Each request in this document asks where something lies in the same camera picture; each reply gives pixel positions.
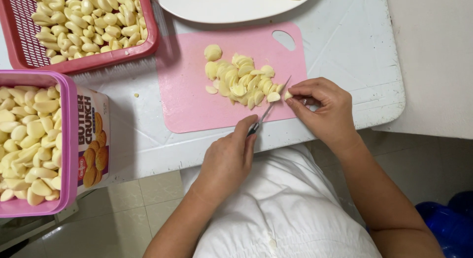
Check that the person's left hand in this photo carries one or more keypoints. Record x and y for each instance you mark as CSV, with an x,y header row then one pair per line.
x,y
221,165

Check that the person's right hand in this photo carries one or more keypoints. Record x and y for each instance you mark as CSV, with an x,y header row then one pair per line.
x,y
332,114

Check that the garlic clove piece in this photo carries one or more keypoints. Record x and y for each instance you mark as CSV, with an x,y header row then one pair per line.
x,y
288,95

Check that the pink plastic cutting board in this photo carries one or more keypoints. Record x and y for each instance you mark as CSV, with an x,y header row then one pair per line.
x,y
184,102

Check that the person's white garment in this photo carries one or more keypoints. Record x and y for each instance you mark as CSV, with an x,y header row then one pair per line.
x,y
284,217

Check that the pile of sliced garlic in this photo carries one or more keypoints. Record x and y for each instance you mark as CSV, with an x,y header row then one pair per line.
x,y
236,78

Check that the purple tub with biscuit label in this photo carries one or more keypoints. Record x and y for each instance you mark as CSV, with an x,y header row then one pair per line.
x,y
92,114

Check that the white oval plate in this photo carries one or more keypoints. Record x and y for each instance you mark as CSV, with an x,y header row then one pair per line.
x,y
221,6

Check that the blue plastic object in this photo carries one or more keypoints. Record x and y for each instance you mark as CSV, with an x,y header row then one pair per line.
x,y
449,224

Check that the heap of peeled garlic cloves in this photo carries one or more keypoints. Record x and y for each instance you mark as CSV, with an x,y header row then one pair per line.
x,y
88,25

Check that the peeled garlic cloves filling tub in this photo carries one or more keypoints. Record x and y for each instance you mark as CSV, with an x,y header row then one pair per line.
x,y
29,143

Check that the red plastic mesh basket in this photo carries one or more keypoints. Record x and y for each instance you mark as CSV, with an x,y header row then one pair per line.
x,y
20,47

